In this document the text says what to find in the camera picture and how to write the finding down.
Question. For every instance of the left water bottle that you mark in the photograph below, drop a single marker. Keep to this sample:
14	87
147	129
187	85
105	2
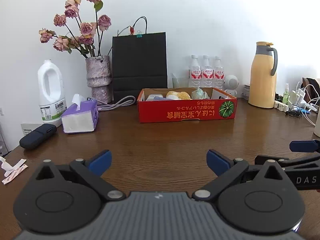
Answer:
195	73

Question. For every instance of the white detergent jug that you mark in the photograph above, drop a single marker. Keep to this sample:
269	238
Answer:
52	101

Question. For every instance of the green plastic bag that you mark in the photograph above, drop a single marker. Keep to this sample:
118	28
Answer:
199	94

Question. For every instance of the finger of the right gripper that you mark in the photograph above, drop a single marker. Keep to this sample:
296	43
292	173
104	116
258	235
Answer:
305	146

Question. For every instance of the purple cloth pouch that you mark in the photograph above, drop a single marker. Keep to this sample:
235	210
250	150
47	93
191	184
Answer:
157	98

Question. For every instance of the stacked small tins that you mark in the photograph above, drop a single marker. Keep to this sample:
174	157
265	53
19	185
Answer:
245	92

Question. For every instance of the white robot speaker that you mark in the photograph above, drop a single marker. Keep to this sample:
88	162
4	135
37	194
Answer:
231	83

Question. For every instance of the clear drinking glass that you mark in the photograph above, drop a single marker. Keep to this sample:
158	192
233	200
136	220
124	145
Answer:
179	82

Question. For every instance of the green binder clip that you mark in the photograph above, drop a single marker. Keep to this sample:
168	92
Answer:
139	34

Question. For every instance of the green spray bottle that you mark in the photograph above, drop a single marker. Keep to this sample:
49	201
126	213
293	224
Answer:
286	94

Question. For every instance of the black paper bag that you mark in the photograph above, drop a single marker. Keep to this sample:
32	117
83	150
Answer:
138	63

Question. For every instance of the yellow thermos jug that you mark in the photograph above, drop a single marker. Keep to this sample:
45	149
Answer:
262	88

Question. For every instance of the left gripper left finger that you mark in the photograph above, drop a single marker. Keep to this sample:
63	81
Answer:
77	181

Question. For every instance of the middle water bottle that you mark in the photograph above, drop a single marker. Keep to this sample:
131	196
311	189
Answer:
207	72

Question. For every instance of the dried pink roses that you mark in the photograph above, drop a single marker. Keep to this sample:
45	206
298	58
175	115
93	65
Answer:
84	37

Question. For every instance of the pink white paper strips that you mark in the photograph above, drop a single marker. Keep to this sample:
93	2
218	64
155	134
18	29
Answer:
11	172

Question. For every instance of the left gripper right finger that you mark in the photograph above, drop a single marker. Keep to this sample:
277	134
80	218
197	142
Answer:
240	181

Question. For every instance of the white wet wipes pack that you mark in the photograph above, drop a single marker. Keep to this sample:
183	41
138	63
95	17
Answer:
151	96

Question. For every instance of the white power strip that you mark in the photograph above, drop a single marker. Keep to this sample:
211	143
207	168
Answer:
281	106

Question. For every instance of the water bottle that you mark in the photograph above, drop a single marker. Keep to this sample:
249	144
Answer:
219	74
207	72
195	73

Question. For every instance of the right water bottle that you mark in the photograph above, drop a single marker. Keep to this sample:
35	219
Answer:
219	74

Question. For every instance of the purple textured vase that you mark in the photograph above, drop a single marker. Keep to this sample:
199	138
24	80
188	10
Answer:
99	77

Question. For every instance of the orange cardboard box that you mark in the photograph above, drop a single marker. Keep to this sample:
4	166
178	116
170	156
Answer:
220	105

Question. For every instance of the yellow white plush toy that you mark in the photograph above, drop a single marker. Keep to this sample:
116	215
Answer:
173	95

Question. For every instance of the purple tissue pack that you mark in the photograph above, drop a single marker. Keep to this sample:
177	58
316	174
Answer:
81	116

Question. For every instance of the dark blue case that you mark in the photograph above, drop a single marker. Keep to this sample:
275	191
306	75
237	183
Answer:
38	136

